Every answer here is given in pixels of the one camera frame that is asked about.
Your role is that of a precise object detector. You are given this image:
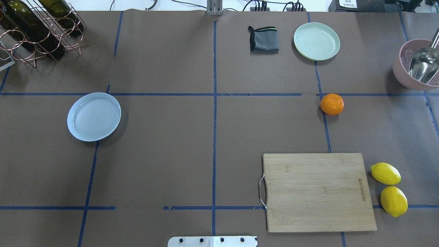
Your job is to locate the folded grey cloth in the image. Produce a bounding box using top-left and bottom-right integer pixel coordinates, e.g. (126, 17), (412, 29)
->
(248, 26), (280, 54)

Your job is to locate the metal scoop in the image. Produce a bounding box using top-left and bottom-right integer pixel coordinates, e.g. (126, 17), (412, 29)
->
(408, 29), (439, 84)

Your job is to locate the copper wire bottle rack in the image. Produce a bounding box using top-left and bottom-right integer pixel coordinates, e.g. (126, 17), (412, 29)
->
(1, 0), (90, 68)

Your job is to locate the light blue plate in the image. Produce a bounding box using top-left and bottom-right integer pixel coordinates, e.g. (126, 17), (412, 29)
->
(67, 92), (122, 142)

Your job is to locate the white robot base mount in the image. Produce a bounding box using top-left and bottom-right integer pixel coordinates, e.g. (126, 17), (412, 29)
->
(167, 236), (258, 247)

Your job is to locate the lower yellow lemon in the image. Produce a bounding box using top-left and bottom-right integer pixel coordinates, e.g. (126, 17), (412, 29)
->
(380, 186), (408, 217)

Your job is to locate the pink bowl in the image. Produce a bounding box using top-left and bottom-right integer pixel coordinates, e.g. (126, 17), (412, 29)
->
(393, 39), (438, 91)

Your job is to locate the upper yellow lemon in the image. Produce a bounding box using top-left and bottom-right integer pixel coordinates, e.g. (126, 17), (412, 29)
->
(370, 162), (402, 186)

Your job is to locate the light green plate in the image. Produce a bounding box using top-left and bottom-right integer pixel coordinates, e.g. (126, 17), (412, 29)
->
(293, 22), (341, 61)

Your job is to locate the bamboo cutting board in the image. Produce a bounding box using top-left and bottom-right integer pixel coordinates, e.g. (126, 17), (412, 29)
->
(262, 153), (377, 233)

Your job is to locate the yellow lemon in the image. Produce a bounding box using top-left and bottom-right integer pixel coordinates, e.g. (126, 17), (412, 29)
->
(370, 162), (402, 186)
(380, 186), (408, 217)

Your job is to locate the aluminium frame post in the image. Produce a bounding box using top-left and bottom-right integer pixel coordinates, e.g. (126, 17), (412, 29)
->
(206, 0), (224, 16)

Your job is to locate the orange fruit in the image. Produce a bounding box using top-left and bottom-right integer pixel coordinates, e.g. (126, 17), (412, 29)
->
(320, 93), (345, 115)

